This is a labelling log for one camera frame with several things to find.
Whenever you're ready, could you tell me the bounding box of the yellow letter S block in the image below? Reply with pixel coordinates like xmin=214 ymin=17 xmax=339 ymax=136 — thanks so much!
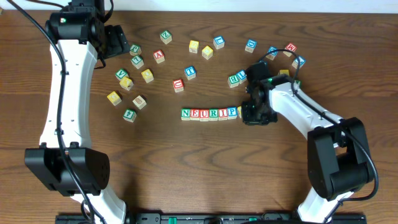
xmin=237 ymin=106 xmax=242 ymax=118

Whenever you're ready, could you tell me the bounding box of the blue letter P block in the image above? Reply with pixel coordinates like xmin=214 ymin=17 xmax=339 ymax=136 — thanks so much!
xmin=227 ymin=106 xmax=238 ymax=119

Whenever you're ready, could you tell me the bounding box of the red letter I block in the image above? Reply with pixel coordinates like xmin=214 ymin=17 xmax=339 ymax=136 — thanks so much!
xmin=218 ymin=108 xmax=228 ymax=121

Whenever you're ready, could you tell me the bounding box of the green letter R block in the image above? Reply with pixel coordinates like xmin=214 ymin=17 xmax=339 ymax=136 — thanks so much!
xmin=209 ymin=108 xmax=219 ymax=121

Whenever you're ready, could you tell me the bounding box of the red letter E block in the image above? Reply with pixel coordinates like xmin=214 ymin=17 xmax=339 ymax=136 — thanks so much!
xmin=190 ymin=108 xmax=200 ymax=121

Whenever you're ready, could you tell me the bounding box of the green letter N block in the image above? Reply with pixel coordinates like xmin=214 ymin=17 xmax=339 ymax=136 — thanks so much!
xmin=180 ymin=108 xmax=191 ymax=121

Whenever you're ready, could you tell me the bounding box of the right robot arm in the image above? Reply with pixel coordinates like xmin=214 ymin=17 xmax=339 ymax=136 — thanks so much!
xmin=242 ymin=61 xmax=378 ymax=223

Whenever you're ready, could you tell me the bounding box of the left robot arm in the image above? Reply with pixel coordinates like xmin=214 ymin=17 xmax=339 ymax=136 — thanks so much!
xmin=24 ymin=0 xmax=134 ymax=223

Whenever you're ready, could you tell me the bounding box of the green letter V block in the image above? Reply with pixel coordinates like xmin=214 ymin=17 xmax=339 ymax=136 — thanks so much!
xmin=115 ymin=68 xmax=129 ymax=81

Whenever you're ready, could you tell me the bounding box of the green letter B block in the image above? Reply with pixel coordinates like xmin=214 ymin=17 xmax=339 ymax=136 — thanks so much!
xmin=228 ymin=75 xmax=239 ymax=88

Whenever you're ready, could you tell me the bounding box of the yellow letter K block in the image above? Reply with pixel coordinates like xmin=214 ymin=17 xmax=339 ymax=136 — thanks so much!
xmin=119 ymin=77 xmax=134 ymax=91

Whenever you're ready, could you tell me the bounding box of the yellow letter O block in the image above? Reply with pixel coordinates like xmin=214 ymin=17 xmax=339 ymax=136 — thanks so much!
xmin=141 ymin=68 xmax=154 ymax=83

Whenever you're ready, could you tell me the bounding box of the red letter A block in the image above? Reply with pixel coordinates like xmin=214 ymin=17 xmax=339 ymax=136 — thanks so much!
xmin=153 ymin=50 xmax=165 ymax=63

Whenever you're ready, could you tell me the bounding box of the green letter Z block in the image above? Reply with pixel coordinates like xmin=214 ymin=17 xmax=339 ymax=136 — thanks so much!
xmin=160 ymin=30 xmax=172 ymax=44

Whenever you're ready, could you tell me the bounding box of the yellow letter G block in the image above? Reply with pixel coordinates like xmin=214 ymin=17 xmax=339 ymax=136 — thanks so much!
xmin=107 ymin=91 xmax=122 ymax=106

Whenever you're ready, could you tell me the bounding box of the pineapple B wooden block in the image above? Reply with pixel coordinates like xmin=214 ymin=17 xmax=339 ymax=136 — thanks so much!
xmin=132 ymin=95 xmax=147 ymax=110

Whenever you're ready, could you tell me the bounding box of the blue letter D block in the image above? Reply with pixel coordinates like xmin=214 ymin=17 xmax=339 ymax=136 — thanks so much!
xmin=245 ymin=39 xmax=257 ymax=53

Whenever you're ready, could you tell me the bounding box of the blue number 2 block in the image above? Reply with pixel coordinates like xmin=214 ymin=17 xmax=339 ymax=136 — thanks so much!
xmin=292 ymin=55 xmax=306 ymax=69

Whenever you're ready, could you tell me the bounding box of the red letter U block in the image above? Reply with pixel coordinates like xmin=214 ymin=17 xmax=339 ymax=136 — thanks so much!
xmin=173 ymin=79 xmax=184 ymax=93

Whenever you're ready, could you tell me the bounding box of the blue letter T block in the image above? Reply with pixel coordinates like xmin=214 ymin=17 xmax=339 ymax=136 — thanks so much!
xmin=184 ymin=66 xmax=197 ymax=80

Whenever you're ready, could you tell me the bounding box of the red letter M block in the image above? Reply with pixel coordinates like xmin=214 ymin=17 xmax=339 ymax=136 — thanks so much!
xmin=283 ymin=42 xmax=297 ymax=57

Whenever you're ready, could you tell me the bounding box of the yellow block with animal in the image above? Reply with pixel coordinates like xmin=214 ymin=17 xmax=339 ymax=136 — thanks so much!
xmin=201 ymin=45 xmax=214 ymax=60

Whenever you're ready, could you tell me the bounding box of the yellow block back row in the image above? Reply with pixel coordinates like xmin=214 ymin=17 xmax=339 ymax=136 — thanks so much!
xmin=188 ymin=40 xmax=199 ymax=54

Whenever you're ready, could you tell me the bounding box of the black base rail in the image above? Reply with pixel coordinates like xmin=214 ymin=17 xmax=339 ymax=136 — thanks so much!
xmin=55 ymin=212 xmax=367 ymax=224

